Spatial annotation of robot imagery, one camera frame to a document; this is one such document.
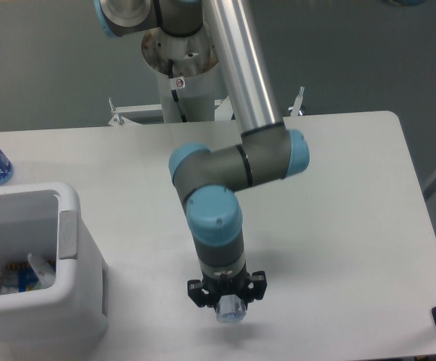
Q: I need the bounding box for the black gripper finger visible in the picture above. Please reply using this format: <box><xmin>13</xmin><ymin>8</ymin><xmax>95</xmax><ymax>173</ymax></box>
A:
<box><xmin>240</xmin><ymin>271</ymin><xmax>266</xmax><ymax>303</ymax></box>
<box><xmin>187</xmin><ymin>278</ymin><xmax>218</xmax><ymax>308</ymax></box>

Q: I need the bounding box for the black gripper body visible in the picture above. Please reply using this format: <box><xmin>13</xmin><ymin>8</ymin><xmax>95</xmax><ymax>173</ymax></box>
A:
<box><xmin>202</xmin><ymin>272</ymin><xmax>250</xmax><ymax>305</ymax></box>

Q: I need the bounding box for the crushed clear plastic bottle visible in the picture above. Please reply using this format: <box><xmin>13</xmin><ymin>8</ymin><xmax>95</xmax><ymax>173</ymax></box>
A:
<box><xmin>215</xmin><ymin>294</ymin><xmax>247</xmax><ymax>323</ymax></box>

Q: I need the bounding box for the white paper wrapper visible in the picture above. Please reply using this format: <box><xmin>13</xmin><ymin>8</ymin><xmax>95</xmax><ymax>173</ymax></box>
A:
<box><xmin>27</xmin><ymin>253</ymin><xmax>56</xmax><ymax>290</ymax></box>

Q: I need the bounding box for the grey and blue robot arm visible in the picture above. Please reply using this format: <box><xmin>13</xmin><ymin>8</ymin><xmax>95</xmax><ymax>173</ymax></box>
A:
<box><xmin>94</xmin><ymin>1</ymin><xmax>310</xmax><ymax>312</ymax></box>

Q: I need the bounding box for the white plastic trash can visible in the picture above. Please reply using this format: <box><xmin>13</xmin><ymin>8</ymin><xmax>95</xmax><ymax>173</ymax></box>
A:
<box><xmin>0</xmin><ymin>183</ymin><xmax>108</xmax><ymax>344</ymax></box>

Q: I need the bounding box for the blue and yellow snack packet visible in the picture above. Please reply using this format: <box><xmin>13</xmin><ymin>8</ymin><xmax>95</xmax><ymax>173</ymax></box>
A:
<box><xmin>2</xmin><ymin>262</ymin><xmax>38</xmax><ymax>293</ymax></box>

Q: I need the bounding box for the white bracket with bolt right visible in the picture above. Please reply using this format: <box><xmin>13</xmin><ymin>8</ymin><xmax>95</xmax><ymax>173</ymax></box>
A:
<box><xmin>288</xmin><ymin>86</ymin><xmax>305</xmax><ymax>117</ymax></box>

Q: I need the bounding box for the black cable on pedestal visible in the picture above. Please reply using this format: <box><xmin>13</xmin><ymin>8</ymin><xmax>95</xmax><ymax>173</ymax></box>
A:
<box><xmin>167</xmin><ymin>59</ymin><xmax>189</xmax><ymax>123</ymax></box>

